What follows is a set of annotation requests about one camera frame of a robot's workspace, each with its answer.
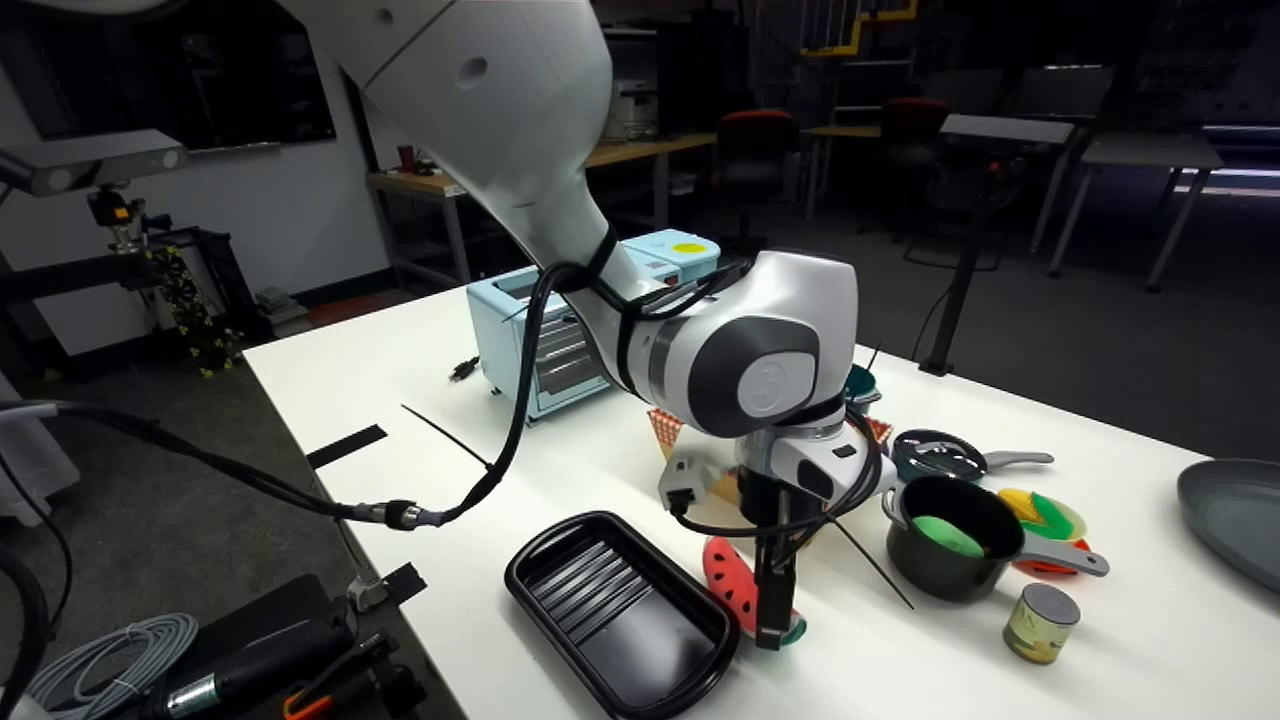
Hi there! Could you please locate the printer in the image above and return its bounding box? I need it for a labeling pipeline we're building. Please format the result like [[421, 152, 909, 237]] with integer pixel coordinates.
[[598, 28, 662, 142]]

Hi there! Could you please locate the coil of grey cable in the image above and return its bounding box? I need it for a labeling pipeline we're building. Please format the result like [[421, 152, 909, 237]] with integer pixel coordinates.
[[24, 612, 200, 720]]

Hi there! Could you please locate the light blue toaster oven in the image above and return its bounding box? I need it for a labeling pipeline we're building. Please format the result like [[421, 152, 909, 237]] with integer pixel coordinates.
[[465, 228, 722, 422]]

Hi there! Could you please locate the wooden table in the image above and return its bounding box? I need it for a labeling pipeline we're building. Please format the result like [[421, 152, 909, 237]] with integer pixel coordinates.
[[367, 132, 718, 287]]

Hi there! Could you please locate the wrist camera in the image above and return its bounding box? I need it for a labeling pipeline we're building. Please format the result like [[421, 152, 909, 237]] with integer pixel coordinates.
[[658, 448, 719, 517]]

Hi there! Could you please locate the teal cup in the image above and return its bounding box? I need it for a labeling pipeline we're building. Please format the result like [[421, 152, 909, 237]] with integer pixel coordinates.
[[843, 363, 882, 413]]

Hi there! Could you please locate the dark wall screen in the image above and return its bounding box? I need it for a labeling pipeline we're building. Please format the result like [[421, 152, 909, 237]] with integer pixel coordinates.
[[0, 0, 338, 153]]

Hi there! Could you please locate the yellow flower plant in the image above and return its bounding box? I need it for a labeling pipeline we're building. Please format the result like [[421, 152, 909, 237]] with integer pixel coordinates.
[[148, 244, 243, 380]]

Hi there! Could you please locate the black pot with grey handle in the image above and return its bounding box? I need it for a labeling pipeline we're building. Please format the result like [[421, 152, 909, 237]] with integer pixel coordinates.
[[881, 474, 1111, 605]]

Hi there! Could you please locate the black tape strip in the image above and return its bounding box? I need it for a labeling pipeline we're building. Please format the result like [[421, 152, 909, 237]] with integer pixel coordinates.
[[305, 423, 389, 472], [384, 562, 429, 607]]

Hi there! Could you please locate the small tin can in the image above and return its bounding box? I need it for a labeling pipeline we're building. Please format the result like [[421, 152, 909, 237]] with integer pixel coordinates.
[[1002, 582, 1082, 666]]

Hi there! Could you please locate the watermelon slice toy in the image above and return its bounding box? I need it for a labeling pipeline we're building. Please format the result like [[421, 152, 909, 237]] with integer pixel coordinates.
[[701, 536, 808, 647]]

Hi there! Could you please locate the red office chair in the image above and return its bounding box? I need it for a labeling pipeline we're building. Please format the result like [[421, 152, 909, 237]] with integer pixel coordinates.
[[715, 108, 799, 243], [879, 96, 950, 169]]

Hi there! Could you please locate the grey plate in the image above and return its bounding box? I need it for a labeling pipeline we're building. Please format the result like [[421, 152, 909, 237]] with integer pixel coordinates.
[[1176, 458, 1280, 597]]

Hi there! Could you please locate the yellow railing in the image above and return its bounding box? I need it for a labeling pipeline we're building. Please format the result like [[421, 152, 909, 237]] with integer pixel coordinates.
[[799, 0, 920, 59]]

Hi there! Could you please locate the dark pan with grey handle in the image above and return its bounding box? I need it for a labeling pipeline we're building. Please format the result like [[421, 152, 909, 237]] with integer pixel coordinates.
[[889, 428, 1056, 485]]

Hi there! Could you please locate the green toy vegetable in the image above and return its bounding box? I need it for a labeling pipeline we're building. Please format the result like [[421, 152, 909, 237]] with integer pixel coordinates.
[[911, 514, 987, 559]]

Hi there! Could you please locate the black plastic tray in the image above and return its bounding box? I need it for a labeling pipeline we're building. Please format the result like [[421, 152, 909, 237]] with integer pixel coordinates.
[[504, 510, 742, 720]]

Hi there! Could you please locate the orange handled tool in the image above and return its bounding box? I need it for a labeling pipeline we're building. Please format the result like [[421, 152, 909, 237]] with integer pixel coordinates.
[[282, 630, 403, 720]]

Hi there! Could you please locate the black tool with silver collar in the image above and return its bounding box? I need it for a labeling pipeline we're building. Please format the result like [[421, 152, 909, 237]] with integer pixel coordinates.
[[148, 618, 353, 720]]

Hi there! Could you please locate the grey table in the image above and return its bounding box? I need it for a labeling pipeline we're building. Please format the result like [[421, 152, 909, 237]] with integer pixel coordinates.
[[1047, 132, 1226, 294]]

